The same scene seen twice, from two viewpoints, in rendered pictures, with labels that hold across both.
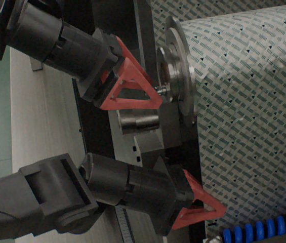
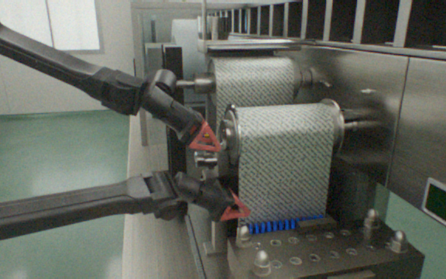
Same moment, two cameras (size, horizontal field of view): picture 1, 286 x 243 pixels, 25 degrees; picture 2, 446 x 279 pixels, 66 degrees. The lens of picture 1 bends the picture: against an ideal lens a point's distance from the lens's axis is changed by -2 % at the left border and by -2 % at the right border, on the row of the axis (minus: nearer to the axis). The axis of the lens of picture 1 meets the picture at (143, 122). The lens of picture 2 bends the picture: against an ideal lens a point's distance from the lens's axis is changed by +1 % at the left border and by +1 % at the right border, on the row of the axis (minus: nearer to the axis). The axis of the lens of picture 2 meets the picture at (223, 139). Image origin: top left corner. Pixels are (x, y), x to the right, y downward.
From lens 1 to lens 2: 0.10 m
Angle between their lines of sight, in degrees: 11
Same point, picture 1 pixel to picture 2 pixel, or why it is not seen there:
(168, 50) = (227, 122)
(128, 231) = (190, 229)
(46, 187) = (155, 185)
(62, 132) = not seen: hidden behind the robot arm
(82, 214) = (173, 202)
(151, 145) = (211, 174)
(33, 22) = (157, 95)
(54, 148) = not seen: hidden behind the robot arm
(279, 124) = (283, 166)
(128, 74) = (205, 129)
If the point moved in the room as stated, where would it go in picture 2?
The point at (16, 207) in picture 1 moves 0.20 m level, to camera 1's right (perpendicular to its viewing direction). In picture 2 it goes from (136, 194) to (239, 188)
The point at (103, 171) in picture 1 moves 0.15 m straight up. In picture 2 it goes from (186, 181) to (184, 115)
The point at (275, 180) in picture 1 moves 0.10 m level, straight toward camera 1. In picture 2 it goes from (278, 198) to (279, 221)
